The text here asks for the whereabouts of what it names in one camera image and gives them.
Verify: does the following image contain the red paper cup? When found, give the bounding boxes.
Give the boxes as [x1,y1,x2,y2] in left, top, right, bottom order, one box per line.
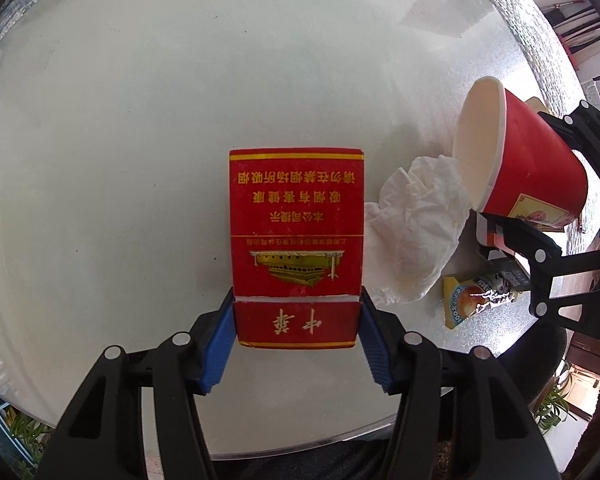
[452,77,588,230]

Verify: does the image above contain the white tissue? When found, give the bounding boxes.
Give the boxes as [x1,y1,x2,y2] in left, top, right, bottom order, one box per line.
[363,155,470,307]

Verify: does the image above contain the red cigarette box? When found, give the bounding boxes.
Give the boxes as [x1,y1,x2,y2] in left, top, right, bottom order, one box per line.
[228,148,365,350]

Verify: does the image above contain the black orange small box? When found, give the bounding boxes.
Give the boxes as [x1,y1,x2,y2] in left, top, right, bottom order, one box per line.
[476,214,516,261]

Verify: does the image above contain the yellow candy wrapper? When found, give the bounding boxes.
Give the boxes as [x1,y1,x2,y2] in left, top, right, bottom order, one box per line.
[442,271,530,330]

